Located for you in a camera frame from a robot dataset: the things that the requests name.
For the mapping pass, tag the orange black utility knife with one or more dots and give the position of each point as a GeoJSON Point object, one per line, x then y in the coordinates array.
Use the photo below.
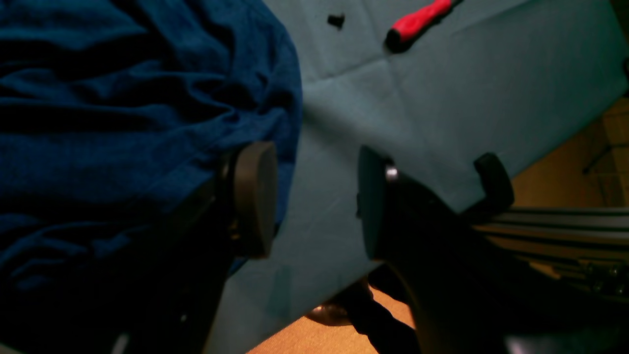
{"type": "Point", "coordinates": [403, 33]}

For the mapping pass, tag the light blue table cloth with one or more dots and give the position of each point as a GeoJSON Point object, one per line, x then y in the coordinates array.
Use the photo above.
{"type": "Point", "coordinates": [513, 77]}

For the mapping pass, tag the small black screw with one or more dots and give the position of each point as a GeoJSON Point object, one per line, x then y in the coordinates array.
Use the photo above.
{"type": "Point", "coordinates": [336, 20]}

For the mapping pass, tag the dark blue t-shirt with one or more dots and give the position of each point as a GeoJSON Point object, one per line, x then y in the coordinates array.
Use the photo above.
{"type": "Point", "coordinates": [114, 115]}

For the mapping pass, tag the aluminium frame rail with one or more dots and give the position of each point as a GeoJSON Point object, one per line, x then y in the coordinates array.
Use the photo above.
{"type": "Point", "coordinates": [587, 248]}

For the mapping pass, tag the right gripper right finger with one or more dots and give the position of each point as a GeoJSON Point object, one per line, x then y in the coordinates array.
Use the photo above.
{"type": "Point", "coordinates": [456, 281]}

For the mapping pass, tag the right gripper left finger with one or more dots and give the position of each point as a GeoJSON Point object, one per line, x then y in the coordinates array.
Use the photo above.
{"type": "Point", "coordinates": [247, 184]}

